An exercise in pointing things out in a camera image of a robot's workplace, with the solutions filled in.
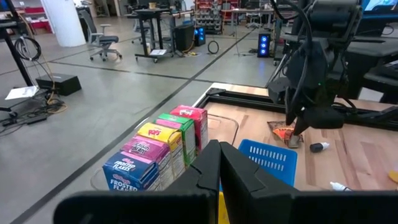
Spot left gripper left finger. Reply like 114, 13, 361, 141
53, 139, 221, 224

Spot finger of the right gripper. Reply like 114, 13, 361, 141
294, 117, 308, 136
285, 107, 296, 126

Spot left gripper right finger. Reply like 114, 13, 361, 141
220, 141, 398, 224

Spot brown taco seasoning packet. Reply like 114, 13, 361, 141
267, 120, 304, 149

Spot purple Raisin Bran cereal box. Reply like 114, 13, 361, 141
120, 135, 177, 189

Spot blue Frosted Flakes cereal box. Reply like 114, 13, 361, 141
102, 151, 161, 191

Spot yellow Corn Pops cereal box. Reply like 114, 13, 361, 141
136, 122, 187, 180

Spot green cereal box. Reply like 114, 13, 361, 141
155, 113, 197, 167

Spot red cereal box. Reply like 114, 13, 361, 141
169, 105, 209, 153

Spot small white bottle right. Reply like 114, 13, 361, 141
309, 142, 330, 153

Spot yellow plastic basket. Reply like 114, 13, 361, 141
217, 191, 231, 224

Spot blue plastic basket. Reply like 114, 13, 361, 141
238, 139, 299, 187

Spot clear plastic bin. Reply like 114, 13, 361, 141
90, 113, 239, 191

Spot small white cap dropper bottle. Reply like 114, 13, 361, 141
329, 181, 352, 192

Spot computer tower blue light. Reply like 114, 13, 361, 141
194, 26, 206, 47

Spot shelf with storage bins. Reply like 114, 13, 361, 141
194, 0, 233, 35

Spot computer monitor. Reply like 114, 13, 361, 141
362, 0, 398, 14

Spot black computer tower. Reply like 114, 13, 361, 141
174, 23, 196, 53

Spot black desk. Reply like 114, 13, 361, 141
126, 7, 196, 63

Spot black box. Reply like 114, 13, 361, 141
35, 73, 83, 96

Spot grey office chair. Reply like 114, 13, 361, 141
77, 7, 123, 62

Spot white paper sheet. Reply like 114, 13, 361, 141
4, 85, 40, 101

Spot white pillar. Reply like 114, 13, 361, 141
40, 0, 87, 48

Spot black equipment stand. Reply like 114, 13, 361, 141
0, 0, 47, 113

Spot red cabinet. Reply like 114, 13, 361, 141
24, 6, 53, 34

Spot computer tower blue ring lights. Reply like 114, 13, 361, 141
257, 32, 272, 58

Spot hanging black cable coil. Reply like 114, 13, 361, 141
14, 36, 42, 62

